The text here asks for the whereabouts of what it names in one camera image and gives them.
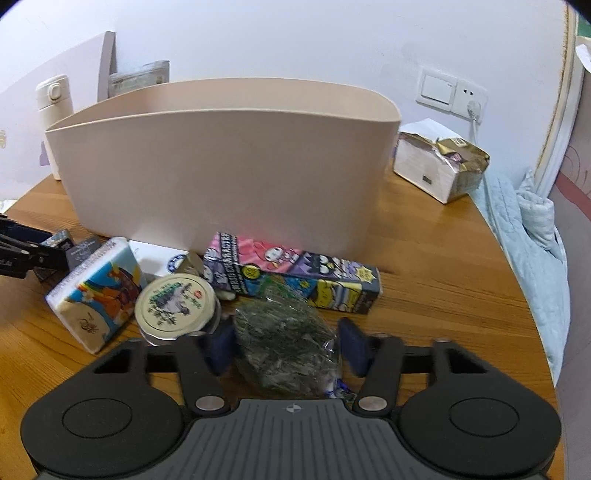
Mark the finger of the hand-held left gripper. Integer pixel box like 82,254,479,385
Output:
0,213,52,246
0,244,70,280

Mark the beige plastic storage bin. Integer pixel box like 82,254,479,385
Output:
45,78,402,273

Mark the white card with logo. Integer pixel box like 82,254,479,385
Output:
128,239,204,278

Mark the light blue quilt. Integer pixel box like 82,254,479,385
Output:
468,168,572,388

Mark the cartoon printed long box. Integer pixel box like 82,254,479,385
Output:
202,231,384,317

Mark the small tan packet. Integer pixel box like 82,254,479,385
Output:
178,251,207,278

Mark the clear plastic packet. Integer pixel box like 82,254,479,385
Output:
108,60,170,100

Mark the white light switch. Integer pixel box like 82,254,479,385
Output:
416,65,459,112

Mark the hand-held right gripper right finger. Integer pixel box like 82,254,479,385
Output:
338,318,498,414

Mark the white curved bed frame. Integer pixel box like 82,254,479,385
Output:
533,9,579,195

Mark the small black box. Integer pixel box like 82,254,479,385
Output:
41,229,106,274

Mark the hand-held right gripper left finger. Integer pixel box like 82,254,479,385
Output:
92,318,238,414

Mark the clear bag of green herbs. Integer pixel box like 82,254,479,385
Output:
231,277,357,401

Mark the round tin with printed lid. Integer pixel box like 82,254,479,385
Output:
135,273,223,347

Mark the cream thermos bottle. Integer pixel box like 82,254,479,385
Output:
36,74,75,181

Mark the white paper sheet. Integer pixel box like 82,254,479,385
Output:
399,117,445,139

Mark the white wall socket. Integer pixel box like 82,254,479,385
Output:
450,79,489,121

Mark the pale lavender board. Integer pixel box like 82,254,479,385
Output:
0,31,116,208

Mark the colourful printed tissue pack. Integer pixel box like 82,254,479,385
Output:
45,237,148,355

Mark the torn paper wrapped box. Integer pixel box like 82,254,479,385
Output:
392,130,485,205

